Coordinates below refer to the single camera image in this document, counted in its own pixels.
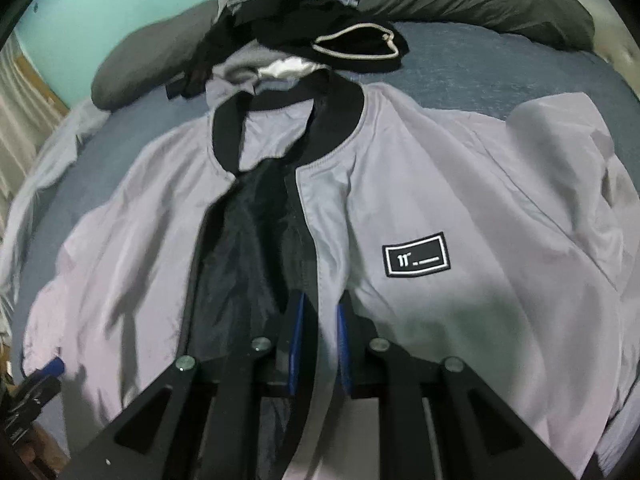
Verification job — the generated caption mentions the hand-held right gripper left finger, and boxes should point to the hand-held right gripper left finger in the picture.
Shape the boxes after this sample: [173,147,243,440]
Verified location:
[61,290,307,480]

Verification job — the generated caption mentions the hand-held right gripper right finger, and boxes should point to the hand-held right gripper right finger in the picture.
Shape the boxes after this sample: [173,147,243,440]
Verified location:
[336,302,581,480]

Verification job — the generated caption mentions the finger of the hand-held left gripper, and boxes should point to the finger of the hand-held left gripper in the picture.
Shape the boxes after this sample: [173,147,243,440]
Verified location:
[15,357,66,412]

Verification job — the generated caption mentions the grey jacket black collar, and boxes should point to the grey jacket black collar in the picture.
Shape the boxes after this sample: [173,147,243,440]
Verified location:
[20,67,640,480]

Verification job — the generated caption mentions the light blue sheet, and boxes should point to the light blue sheet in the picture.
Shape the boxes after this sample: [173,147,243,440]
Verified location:
[0,99,111,281]

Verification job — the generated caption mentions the beige curtain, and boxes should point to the beige curtain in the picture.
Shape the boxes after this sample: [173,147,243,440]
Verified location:
[0,42,56,196]

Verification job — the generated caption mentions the brown wooden board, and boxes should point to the brown wooden board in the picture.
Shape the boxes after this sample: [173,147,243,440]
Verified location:
[15,55,69,117]

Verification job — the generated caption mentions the grey garment white lining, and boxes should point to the grey garment white lining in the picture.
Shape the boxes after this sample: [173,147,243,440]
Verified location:
[205,42,326,102]

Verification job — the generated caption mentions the blue patterned bed cover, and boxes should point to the blue patterned bed cover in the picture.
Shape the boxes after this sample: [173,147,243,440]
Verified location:
[10,20,640,376]

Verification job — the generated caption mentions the dark grey pillow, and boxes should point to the dark grey pillow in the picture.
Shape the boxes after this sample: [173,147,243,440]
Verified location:
[325,0,596,52]
[91,0,226,111]

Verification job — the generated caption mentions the cream tufted headboard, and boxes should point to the cream tufted headboard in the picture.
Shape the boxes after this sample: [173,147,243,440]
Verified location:
[555,0,640,96]

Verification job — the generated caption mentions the black garment white drawstring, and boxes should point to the black garment white drawstring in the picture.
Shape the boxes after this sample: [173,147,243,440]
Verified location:
[310,22,408,73]

